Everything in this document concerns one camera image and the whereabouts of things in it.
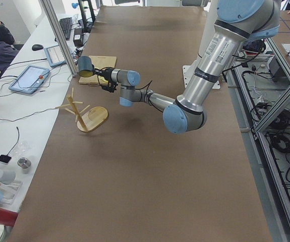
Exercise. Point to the blue-cased tablet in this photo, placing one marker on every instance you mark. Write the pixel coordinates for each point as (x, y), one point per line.
(54, 56)
(29, 80)

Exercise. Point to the blue mug yellow inside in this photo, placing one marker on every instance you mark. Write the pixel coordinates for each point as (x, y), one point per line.
(85, 66)

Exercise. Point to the blue-cased tablet near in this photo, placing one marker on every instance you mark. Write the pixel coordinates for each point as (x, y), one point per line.
(29, 80)

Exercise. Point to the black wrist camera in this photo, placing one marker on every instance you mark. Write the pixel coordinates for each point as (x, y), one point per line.
(110, 87)

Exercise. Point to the aluminium frame post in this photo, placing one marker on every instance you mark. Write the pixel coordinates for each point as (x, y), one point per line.
(52, 18)

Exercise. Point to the blue-cased tablet far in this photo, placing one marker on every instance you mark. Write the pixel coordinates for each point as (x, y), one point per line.
(54, 56)

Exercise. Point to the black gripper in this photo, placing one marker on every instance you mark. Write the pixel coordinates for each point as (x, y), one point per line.
(107, 73)

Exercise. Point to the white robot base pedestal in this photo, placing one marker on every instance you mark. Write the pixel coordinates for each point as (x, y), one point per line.
(210, 10)

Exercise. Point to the black computer mouse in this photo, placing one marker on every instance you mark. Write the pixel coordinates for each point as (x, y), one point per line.
(37, 47)

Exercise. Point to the small metal cup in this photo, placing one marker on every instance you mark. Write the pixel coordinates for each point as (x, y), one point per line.
(24, 164)

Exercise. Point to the wooden cup storage rack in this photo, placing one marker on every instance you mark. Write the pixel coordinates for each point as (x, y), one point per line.
(87, 119)

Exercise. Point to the small black square device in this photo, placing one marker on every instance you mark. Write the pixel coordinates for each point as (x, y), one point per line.
(5, 158)

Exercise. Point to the wooden cutting board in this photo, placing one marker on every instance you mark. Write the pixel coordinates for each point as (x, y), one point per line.
(99, 62)

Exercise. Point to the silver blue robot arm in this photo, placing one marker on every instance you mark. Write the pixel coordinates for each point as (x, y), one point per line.
(235, 22)

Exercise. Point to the grey cup lying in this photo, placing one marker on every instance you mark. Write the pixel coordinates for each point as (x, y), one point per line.
(7, 176)

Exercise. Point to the black power adapter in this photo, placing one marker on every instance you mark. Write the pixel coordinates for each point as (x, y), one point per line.
(78, 37)

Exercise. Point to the black keyboard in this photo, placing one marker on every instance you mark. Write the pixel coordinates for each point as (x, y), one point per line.
(66, 26)

